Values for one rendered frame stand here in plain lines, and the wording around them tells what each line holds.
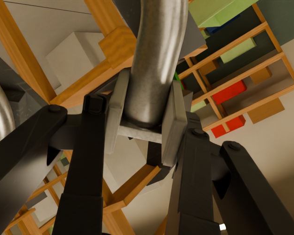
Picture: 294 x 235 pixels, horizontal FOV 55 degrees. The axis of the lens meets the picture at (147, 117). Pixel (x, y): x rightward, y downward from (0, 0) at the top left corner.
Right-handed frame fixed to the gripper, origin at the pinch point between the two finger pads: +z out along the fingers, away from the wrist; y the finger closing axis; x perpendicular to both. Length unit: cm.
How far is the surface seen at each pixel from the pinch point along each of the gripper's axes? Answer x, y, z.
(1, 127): -5.8, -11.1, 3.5
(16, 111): -5.5, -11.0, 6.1
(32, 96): -4.7, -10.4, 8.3
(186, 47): 3.6, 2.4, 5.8
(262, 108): -156, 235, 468
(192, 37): 4.4, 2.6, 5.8
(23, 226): -382, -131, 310
